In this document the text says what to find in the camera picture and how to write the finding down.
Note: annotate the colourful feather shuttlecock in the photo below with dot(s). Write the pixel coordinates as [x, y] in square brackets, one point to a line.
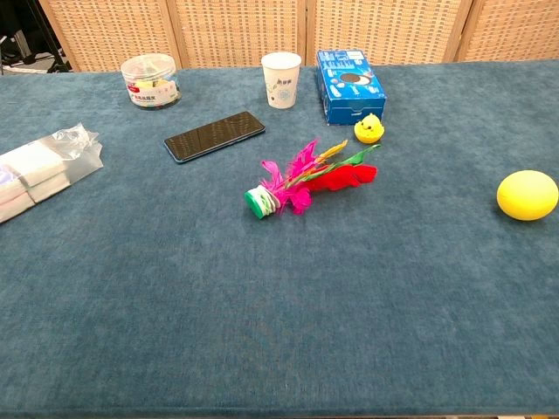
[305, 181]

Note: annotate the black smartphone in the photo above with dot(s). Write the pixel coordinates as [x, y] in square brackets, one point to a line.
[214, 136]

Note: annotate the yellow chick toy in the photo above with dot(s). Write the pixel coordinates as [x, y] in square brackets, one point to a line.
[369, 129]

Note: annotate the white paper cup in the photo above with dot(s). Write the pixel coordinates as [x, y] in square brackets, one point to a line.
[281, 83]

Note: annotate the blue cookie box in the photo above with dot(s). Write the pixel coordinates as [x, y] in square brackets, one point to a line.
[349, 87]

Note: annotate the woven rattan folding screen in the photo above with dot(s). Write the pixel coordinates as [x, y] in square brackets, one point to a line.
[279, 30]

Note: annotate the clear plastic jar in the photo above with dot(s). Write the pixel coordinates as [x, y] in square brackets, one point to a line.
[149, 85]

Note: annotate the yellow ball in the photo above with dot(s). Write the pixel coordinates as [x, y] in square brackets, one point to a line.
[526, 195]

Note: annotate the plastic bag of white tissues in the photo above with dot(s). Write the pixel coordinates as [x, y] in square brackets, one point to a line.
[35, 168]

